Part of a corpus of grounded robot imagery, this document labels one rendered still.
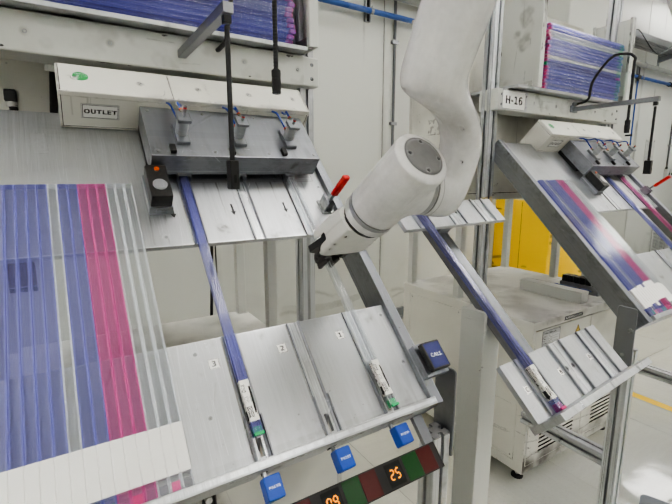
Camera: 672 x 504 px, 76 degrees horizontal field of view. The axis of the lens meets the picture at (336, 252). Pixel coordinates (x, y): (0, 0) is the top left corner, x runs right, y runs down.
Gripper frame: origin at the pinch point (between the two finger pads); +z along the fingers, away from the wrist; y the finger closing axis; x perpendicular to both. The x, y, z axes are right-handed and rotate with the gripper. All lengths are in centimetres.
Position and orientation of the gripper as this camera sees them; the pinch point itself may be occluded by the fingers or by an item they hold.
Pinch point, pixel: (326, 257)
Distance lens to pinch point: 82.5
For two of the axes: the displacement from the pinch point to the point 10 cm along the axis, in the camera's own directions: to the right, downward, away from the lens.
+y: -8.5, 1.0, -5.2
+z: -4.3, 4.4, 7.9
